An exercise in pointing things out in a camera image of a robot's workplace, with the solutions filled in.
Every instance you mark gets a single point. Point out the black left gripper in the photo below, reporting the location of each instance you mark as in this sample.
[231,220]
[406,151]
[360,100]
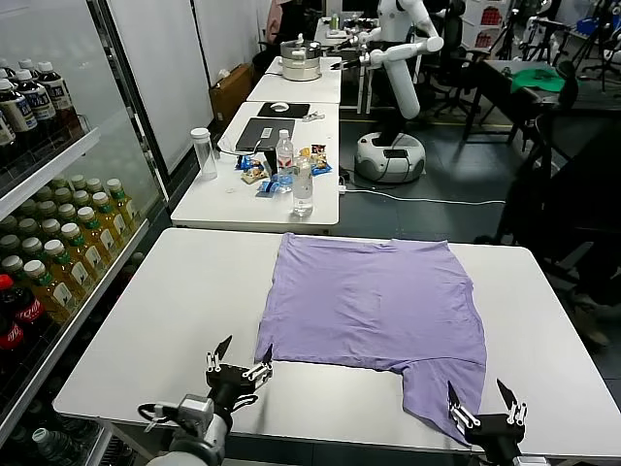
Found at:
[230,383]

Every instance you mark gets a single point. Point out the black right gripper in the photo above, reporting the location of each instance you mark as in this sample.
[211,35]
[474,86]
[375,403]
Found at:
[495,434]

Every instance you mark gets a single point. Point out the purple t-shirt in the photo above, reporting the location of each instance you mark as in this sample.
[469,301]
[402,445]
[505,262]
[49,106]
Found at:
[369,301]

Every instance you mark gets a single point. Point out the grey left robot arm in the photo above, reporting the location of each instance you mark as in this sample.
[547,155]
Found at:
[208,439]

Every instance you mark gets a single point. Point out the person in dark clothes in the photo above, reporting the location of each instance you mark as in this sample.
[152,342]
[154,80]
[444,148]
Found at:
[558,194]

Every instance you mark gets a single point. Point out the white rectangular table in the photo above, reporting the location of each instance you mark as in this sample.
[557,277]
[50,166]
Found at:
[301,89]
[218,204]

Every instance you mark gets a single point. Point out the blue snack packet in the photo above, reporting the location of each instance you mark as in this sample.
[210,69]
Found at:
[247,161]
[271,187]
[321,168]

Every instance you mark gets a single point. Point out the clear plastic water bottle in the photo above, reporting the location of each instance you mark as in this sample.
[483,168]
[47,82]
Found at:
[302,189]

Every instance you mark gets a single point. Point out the biscuit snack packet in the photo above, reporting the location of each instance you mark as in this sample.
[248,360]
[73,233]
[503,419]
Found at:
[253,175]

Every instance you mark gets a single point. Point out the yellow tea bottle white cap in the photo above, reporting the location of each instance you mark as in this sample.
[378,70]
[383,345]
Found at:
[10,263]
[119,204]
[77,252]
[107,218]
[27,225]
[93,184]
[62,194]
[80,196]
[63,269]
[93,235]
[77,180]
[46,291]
[31,243]
[47,208]
[50,225]
[65,209]

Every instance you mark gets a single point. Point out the small black box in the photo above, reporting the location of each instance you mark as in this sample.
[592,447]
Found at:
[268,160]

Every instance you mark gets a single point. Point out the white power strip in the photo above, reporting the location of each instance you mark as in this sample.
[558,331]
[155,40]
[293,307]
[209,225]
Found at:
[342,184]

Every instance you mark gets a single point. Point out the water bottle red label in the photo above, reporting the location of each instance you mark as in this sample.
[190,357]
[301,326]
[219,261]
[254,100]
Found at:
[284,160]

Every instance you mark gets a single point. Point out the clear cylinder container white lid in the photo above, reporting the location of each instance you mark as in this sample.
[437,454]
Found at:
[204,155]

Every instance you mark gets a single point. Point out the clear bottle green label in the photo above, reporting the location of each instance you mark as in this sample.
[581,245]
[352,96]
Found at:
[51,444]

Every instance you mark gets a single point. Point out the yellow snack packet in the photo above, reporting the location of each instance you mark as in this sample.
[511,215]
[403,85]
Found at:
[303,152]

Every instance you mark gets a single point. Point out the dark snack packet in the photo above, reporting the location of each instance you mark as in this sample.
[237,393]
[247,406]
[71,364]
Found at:
[317,150]

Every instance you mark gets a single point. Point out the cola bottle red label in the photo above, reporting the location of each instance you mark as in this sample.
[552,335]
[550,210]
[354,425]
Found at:
[24,310]
[9,335]

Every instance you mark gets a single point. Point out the dark grey laptop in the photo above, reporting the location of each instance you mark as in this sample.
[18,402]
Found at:
[252,136]

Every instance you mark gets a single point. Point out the small silver clip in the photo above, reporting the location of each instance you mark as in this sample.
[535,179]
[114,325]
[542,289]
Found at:
[313,115]

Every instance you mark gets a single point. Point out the white computer mouse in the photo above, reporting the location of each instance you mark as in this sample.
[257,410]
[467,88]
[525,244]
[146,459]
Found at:
[278,106]

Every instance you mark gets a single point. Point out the black mouse pad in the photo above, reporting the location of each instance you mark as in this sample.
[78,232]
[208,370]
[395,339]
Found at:
[296,109]

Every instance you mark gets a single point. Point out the cardboard box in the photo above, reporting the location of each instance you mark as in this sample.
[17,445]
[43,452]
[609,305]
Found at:
[230,92]

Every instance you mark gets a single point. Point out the white display shelf rack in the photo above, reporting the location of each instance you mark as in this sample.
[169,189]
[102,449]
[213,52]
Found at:
[48,160]

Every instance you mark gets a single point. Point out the steel steamer pot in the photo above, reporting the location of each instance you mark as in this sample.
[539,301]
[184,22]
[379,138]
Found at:
[301,60]

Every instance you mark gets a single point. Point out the white humanoid robot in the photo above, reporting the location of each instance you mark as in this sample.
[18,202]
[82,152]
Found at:
[402,87]

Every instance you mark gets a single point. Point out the dark tea bottle white cap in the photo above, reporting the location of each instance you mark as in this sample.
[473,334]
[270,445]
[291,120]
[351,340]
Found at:
[55,97]
[36,104]
[5,70]
[25,64]
[14,116]

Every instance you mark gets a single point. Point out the green cloth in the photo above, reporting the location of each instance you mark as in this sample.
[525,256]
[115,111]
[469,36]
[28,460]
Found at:
[533,80]

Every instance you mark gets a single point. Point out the black table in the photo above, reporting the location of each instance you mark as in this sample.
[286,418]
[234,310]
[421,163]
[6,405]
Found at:
[492,73]

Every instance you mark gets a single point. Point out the pink garment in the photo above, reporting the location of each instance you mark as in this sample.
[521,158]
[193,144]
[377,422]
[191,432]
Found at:
[276,19]

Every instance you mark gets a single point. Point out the small green bottle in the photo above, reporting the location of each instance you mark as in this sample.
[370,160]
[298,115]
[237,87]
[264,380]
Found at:
[334,22]

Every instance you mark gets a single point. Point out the black office chair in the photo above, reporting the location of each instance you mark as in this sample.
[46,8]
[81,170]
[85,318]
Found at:
[453,29]

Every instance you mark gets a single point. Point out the white storage boxes red print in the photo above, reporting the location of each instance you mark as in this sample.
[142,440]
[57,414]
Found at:
[485,19]

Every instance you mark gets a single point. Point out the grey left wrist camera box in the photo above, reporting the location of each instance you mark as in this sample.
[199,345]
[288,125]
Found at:
[194,410]

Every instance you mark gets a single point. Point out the grey metal door frame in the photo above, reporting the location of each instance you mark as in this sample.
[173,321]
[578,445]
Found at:
[140,121]

